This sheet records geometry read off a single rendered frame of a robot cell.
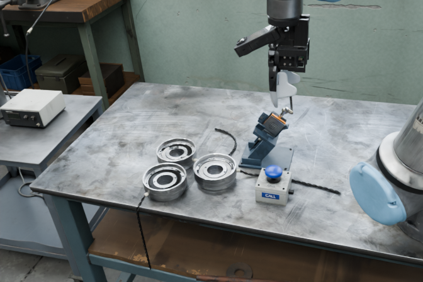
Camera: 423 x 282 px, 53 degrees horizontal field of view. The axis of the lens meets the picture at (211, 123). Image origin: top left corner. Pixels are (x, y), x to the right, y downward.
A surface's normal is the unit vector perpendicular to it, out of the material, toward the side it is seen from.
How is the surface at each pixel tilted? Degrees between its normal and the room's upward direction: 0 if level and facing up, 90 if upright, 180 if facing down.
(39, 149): 0
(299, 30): 90
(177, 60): 90
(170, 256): 0
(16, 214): 0
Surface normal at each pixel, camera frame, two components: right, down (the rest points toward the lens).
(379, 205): -0.88, 0.40
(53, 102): 0.96, 0.07
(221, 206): -0.08, -0.84
